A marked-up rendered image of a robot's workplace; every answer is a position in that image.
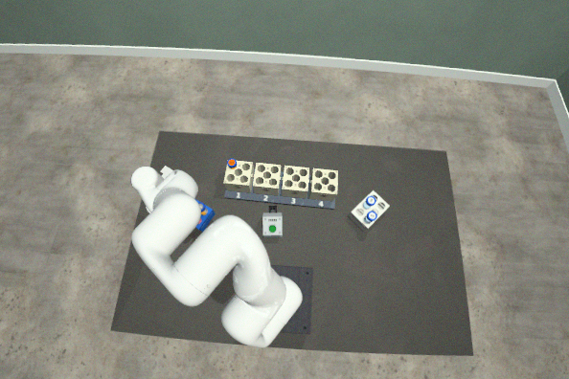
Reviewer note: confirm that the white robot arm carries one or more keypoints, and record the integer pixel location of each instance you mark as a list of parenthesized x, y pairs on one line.
[(195, 275)]

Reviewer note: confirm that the cream block with round holes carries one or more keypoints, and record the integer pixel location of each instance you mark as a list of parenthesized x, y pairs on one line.
[(295, 181), (323, 187), (266, 179), (240, 178)]

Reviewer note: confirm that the white tube rack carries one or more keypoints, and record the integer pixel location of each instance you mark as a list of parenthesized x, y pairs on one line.
[(358, 218)]

